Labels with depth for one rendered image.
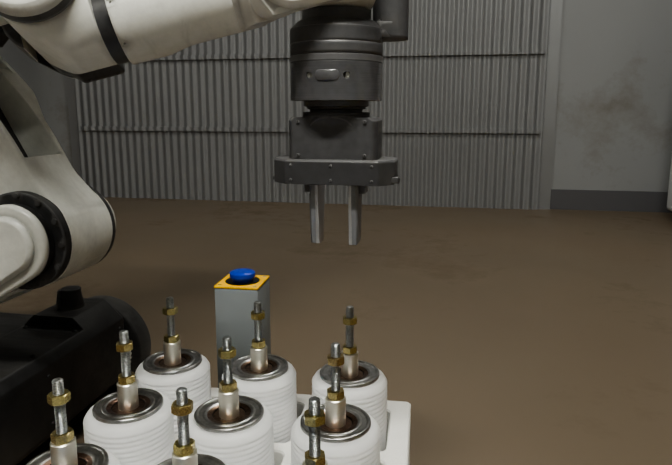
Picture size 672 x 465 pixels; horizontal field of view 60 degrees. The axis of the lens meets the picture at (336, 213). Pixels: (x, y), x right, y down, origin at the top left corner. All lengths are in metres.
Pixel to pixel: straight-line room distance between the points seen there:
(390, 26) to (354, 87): 0.07
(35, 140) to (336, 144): 0.60
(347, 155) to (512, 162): 3.08
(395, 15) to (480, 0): 3.06
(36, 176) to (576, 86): 3.17
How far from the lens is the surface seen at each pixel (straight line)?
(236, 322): 0.92
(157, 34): 0.55
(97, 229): 0.96
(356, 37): 0.53
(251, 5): 0.53
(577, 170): 3.71
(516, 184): 3.62
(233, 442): 0.65
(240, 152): 3.80
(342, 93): 0.53
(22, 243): 0.89
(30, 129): 1.04
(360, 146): 0.54
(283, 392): 0.76
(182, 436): 0.56
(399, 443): 0.76
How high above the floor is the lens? 0.58
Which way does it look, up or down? 10 degrees down
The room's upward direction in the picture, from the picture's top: straight up
